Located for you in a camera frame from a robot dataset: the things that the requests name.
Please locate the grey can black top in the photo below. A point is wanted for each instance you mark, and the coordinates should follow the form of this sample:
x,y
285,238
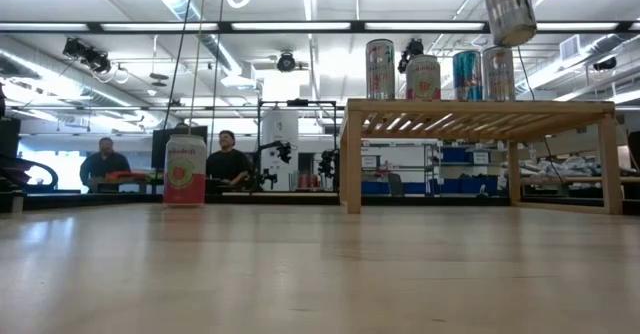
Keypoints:
x,y
507,9

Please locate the white Celsius can black top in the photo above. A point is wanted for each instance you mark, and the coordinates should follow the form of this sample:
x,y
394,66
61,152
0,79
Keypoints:
x,y
498,73

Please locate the blue silver Red Bull can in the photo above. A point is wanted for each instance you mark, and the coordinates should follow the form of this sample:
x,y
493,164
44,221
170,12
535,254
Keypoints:
x,y
467,74

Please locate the red white Spindrift can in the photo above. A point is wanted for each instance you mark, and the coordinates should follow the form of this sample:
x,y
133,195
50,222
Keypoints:
x,y
185,171
423,76

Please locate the white floral can black top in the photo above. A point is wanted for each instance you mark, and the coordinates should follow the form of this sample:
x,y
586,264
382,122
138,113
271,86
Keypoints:
x,y
380,69

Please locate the black background robot arm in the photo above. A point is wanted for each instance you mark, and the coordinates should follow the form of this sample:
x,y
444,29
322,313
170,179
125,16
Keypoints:
x,y
327,166
272,159

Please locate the wooden slatted shelf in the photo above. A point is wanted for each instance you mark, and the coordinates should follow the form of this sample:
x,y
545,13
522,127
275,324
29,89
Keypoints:
x,y
475,109

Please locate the white LED strip light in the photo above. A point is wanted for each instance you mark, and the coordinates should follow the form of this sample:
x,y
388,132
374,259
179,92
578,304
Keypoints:
x,y
425,26
291,26
635,26
159,26
577,26
45,26

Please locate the white air vent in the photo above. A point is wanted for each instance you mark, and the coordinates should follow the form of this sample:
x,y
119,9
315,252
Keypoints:
x,y
570,47

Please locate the white plastic pile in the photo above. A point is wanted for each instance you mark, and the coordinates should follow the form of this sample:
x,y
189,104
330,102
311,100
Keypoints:
x,y
560,166

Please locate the blue storage bin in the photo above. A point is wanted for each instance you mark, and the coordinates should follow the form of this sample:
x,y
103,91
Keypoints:
x,y
450,186
482,186
452,154
375,188
415,188

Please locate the red cup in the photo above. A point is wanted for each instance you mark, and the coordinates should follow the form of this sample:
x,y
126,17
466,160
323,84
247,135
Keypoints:
x,y
314,180
303,180

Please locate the white cylindrical tank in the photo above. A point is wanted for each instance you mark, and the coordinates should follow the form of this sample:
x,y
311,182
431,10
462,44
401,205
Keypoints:
x,y
280,139

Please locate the person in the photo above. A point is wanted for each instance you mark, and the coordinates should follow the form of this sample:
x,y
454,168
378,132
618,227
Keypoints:
x,y
105,166
227,161

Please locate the black monitor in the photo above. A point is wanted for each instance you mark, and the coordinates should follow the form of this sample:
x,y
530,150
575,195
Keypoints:
x,y
158,149

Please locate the orange red object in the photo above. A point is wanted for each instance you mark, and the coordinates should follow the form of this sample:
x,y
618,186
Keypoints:
x,y
125,176

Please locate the black curved bar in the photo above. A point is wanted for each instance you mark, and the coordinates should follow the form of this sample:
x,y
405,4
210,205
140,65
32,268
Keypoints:
x,y
45,171

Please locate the black block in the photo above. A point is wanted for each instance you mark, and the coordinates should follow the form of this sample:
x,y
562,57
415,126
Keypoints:
x,y
9,136

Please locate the black ceiling camera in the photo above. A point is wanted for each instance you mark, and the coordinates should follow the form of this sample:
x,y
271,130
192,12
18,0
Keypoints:
x,y
87,55
412,48
286,62
605,64

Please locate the black station frame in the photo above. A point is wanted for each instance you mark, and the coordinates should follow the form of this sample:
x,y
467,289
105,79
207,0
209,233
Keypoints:
x,y
297,103

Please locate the silver ventilation duct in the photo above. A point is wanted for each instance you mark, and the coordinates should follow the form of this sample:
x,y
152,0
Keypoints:
x,y
50,79

